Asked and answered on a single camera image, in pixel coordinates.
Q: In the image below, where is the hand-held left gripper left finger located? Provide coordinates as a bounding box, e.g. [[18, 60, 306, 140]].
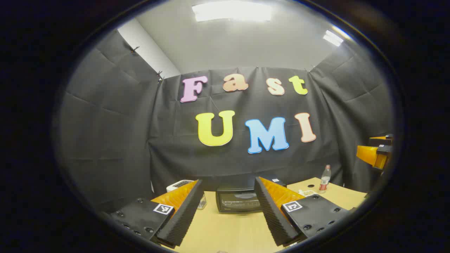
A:
[[105, 179, 205, 247]]

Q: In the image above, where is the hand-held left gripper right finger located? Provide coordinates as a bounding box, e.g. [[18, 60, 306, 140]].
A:
[[254, 176, 352, 246]]

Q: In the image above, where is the black electric oven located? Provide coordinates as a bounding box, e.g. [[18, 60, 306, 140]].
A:
[[216, 177, 287, 214]]

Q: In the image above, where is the white toaster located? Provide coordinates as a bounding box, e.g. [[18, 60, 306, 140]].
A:
[[166, 180, 194, 193]]

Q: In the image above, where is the red label plastic water bottle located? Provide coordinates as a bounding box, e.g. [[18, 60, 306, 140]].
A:
[[319, 165, 332, 194]]

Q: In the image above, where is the black backdrop cloth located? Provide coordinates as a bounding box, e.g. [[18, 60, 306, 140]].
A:
[[53, 30, 394, 211]]

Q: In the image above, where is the small ceiling light panel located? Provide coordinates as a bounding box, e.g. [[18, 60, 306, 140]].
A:
[[323, 30, 344, 47]]

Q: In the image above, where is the large ceiling light panel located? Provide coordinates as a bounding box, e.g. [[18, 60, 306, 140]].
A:
[[192, 2, 273, 22]]

